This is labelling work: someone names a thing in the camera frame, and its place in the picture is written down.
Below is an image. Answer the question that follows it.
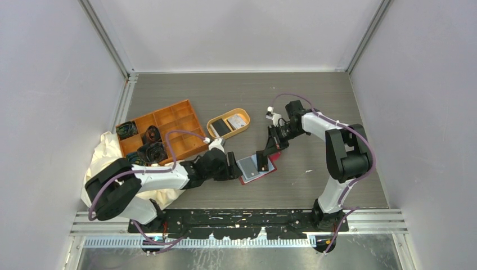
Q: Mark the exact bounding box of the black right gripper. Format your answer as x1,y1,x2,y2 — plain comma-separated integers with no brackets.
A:
263,123,306,157

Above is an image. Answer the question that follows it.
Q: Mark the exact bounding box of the red leather card holder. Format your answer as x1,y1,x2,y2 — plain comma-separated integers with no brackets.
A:
237,152,281,185

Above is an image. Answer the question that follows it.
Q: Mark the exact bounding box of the tan oval tray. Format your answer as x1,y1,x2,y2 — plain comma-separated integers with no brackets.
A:
206,108,250,139

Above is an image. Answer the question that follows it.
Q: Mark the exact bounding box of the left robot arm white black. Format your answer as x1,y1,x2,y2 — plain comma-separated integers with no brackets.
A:
84,148,243,232

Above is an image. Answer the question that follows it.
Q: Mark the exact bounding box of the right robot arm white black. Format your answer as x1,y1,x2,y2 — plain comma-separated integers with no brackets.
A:
255,100,375,231

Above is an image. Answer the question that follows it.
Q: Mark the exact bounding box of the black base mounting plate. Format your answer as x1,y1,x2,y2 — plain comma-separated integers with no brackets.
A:
128,209,348,240

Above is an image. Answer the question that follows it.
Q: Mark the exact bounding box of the black roll in organizer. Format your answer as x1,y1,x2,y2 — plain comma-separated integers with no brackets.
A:
142,125,161,144
137,142,168,163

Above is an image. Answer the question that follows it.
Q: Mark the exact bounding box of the green dark bundle in organizer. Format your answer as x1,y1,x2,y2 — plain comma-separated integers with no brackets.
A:
126,152,147,166

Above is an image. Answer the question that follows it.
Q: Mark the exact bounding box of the cream cloth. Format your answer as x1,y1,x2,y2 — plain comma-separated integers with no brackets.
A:
80,131,184,209

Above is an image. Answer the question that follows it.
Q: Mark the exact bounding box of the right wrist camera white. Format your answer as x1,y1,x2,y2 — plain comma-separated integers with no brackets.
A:
265,106,282,127

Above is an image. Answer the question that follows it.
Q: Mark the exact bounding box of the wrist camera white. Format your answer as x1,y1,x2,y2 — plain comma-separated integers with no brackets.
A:
265,106,282,127
203,137,225,152

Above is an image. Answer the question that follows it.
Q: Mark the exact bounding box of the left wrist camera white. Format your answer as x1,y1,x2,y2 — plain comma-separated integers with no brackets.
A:
203,137,225,152

